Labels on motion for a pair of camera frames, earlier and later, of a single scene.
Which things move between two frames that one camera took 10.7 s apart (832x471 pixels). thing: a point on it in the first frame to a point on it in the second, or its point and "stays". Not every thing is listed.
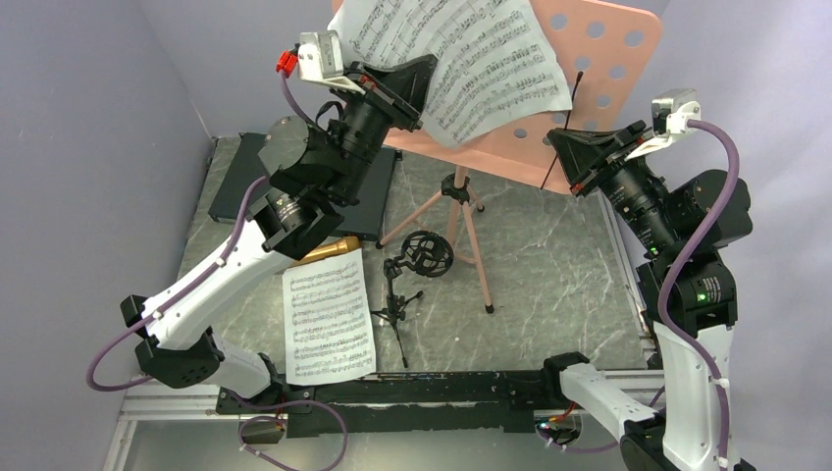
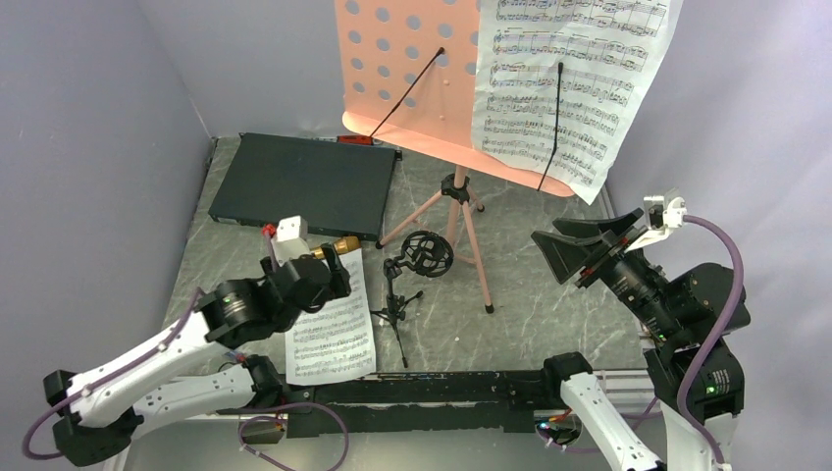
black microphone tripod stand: (428, 252) stays
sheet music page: (495, 64) to (610, 51)
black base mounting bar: (401, 402) stays
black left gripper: (401, 91) to (339, 287)
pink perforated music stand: (604, 53) to (408, 70)
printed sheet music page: (328, 320) stays
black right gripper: (582, 151) to (564, 254)
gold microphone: (343, 245) stays
